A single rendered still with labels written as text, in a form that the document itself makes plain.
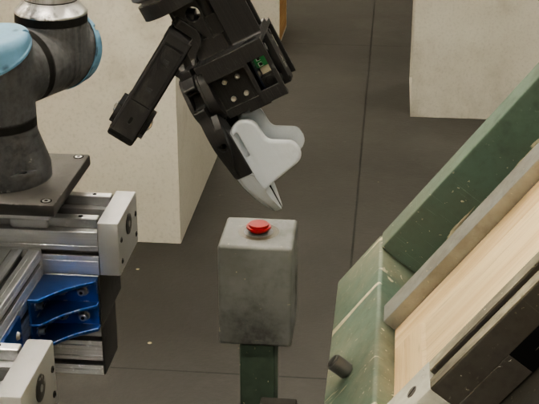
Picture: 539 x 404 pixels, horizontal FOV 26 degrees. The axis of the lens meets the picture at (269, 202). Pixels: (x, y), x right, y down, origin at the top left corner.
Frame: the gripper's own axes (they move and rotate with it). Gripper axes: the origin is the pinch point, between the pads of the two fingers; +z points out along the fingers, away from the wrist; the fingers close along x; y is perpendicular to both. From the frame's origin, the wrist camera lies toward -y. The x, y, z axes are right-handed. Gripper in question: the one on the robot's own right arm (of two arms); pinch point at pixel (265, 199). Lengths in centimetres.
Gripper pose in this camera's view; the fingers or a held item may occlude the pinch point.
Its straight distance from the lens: 103.0
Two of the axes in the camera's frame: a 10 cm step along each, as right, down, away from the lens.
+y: 8.8, -3.9, -2.7
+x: 1.1, -3.8, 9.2
